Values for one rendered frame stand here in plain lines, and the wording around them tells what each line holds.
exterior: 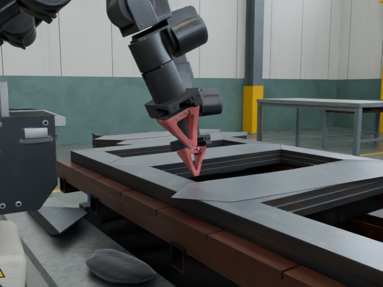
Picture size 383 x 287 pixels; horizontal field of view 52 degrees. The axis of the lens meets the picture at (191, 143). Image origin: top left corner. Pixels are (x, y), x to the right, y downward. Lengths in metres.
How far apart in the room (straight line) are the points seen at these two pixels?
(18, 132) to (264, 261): 0.44
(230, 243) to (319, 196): 0.31
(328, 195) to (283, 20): 9.64
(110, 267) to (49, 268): 0.16
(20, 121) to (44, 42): 7.31
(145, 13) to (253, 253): 0.41
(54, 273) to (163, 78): 0.54
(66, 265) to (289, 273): 0.57
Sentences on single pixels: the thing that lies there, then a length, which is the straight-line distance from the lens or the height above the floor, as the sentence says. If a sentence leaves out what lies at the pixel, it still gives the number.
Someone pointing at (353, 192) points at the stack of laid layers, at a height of 0.83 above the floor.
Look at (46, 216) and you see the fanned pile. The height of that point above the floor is 0.72.
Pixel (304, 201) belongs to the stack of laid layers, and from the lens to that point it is 0.91.
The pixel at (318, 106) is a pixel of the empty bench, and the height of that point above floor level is 0.90.
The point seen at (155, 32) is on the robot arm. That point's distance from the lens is 0.65.
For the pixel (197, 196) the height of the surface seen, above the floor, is 0.86.
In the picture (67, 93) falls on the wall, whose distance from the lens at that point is 8.02.
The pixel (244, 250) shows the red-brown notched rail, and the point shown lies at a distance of 0.68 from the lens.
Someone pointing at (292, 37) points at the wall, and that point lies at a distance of 10.65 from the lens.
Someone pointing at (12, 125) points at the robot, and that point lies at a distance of 0.70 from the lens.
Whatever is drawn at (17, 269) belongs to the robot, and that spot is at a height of 0.78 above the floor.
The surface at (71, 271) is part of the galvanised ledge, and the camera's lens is 0.98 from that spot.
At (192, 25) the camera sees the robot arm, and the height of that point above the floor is 1.19.
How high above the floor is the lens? 1.09
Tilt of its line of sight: 8 degrees down
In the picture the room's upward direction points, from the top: straight up
